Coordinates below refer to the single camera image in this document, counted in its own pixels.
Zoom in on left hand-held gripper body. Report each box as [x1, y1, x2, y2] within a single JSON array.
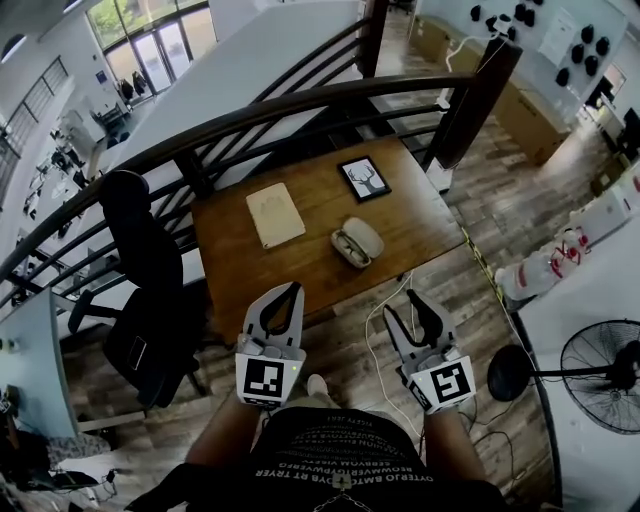
[[234, 334, 307, 411]]

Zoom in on glass entrance doors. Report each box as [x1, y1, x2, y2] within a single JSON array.
[[84, 0, 219, 96]]

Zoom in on white cable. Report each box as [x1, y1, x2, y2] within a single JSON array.
[[364, 269, 426, 436]]

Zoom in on black metal railing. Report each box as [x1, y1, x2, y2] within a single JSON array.
[[0, 14, 476, 311]]

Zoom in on slim dark wooden post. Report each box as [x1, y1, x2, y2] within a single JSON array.
[[360, 0, 391, 79]]

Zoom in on person's white shoe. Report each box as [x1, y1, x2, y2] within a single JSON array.
[[306, 374, 331, 401]]

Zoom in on thick dark wooden post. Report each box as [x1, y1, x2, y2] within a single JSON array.
[[433, 37, 524, 171]]

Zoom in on yellow black floor tape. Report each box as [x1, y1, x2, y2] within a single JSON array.
[[462, 227, 506, 306]]

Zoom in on pack of water bottles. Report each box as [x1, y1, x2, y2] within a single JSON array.
[[494, 227, 591, 301]]

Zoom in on black office chair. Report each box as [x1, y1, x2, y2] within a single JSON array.
[[67, 169, 211, 409]]

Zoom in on group of black wall-hung objects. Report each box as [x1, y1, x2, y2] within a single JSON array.
[[469, 0, 612, 89]]

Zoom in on metal-frame eyeglasses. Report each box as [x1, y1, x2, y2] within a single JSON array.
[[335, 230, 371, 265]]

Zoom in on person's right forearm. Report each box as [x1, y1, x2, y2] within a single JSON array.
[[422, 407, 489, 484]]

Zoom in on wooden table with metal legs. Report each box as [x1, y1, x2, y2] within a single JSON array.
[[191, 137, 469, 346]]

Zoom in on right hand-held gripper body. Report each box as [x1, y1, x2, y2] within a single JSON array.
[[394, 343, 477, 416]]

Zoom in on white desk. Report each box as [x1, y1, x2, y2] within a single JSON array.
[[0, 287, 81, 441]]

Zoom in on large cardboard box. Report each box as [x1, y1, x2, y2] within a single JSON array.
[[492, 74, 574, 166]]

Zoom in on black framed deer picture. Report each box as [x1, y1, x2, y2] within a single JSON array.
[[336, 154, 393, 204]]

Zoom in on person's black printed shirt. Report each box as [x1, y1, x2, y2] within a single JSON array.
[[124, 407, 506, 512]]

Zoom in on black smartphone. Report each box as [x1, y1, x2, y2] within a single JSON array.
[[126, 335, 149, 371]]

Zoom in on person's left forearm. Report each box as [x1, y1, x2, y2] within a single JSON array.
[[184, 399, 266, 469]]

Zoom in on person's khaki shorts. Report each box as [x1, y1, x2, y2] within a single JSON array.
[[284, 392, 346, 416]]

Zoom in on white case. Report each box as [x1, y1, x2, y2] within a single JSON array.
[[329, 216, 386, 269]]

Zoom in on beige hardcover book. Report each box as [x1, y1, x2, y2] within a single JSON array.
[[244, 182, 307, 250]]

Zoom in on black standing fan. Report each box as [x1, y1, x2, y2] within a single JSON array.
[[487, 319, 640, 436]]

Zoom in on silver chain necklace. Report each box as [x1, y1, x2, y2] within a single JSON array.
[[312, 474, 376, 512]]

